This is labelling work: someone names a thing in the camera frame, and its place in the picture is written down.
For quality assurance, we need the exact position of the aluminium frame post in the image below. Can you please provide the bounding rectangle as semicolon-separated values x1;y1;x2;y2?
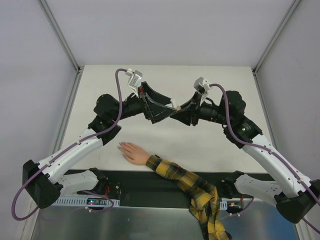
252;0;303;76
37;0;82;73

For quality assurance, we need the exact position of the yellow black plaid shirt sleeve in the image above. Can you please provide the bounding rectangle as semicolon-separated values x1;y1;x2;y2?
146;155;232;240

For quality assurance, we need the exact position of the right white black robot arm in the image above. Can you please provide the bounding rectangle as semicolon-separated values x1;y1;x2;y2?
169;90;320;224

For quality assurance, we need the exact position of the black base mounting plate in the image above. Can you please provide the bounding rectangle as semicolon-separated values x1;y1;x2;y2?
59;168;281;208

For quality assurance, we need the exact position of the left control board green led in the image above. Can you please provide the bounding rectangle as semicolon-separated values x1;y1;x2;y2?
86;198;107;206

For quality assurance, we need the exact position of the right aluminium frame post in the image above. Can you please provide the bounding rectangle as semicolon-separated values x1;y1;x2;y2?
252;0;303;76

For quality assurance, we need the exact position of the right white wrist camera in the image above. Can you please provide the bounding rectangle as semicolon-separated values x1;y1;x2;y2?
193;77;211;96

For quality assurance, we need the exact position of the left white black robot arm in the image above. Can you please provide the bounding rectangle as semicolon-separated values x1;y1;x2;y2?
22;82;177;209

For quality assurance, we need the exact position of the left aluminium frame post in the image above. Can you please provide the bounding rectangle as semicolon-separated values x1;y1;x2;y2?
37;0;82;73

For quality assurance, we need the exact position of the white slotted cable duct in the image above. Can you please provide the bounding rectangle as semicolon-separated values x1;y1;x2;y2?
52;196;120;207

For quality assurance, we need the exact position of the mannequin hand with painted nails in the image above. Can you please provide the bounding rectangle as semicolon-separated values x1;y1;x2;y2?
117;142;151;166

